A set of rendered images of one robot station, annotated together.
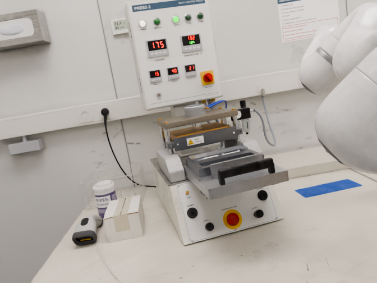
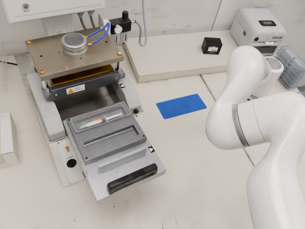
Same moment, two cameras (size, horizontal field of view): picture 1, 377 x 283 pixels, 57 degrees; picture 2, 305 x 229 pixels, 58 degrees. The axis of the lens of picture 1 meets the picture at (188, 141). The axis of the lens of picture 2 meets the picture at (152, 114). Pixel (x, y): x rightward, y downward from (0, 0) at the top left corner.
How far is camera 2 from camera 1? 0.71 m
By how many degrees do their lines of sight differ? 46
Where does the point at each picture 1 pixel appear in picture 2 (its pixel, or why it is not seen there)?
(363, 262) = (198, 222)
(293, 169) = (157, 74)
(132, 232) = (7, 164)
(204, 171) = (90, 161)
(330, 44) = (250, 126)
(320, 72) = (228, 145)
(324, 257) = (174, 214)
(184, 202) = (64, 156)
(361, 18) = (292, 144)
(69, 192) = not seen: outside the picture
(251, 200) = not seen: hidden behind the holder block
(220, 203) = not seen: hidden behind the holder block
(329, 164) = (186, 72)
